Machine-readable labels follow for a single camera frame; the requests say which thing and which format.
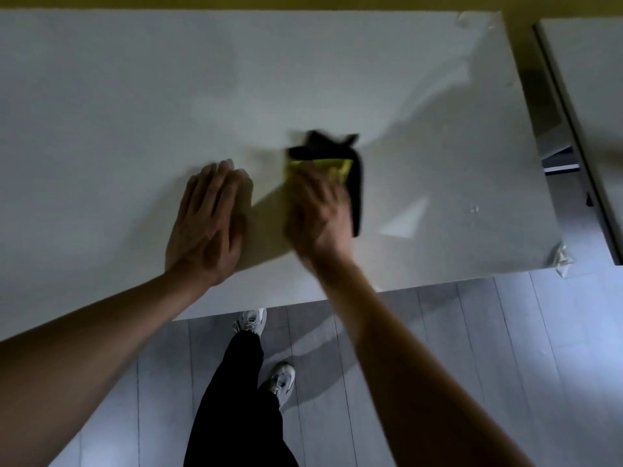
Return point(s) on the person's right hand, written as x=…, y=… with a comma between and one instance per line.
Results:
x=316, y=223

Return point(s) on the person's left hand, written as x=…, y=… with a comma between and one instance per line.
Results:
x=204, y=233

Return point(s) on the person's left fingers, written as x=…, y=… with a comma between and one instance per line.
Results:
x=219, y=189

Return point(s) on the person's right fingers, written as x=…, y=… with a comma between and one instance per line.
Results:
x=316, y=187

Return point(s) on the black and yellow cleaning cloth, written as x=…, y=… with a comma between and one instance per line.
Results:
x=357, y=189

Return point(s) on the person's left forearm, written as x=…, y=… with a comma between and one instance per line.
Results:
x=87, y=364

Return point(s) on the person's right forearm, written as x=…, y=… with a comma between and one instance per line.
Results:
x=404, y=374

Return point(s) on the white sneaker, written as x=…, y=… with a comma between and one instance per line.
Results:
x=252, y=319
x=281, y=381

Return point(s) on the black trousers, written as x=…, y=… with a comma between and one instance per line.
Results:
x=233, y=413

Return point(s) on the crumpled clear tape piece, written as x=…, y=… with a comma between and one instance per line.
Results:
x=562, y=260
x=474, y=20

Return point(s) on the white side table dark edge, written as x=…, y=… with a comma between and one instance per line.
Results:
x=591, y=92

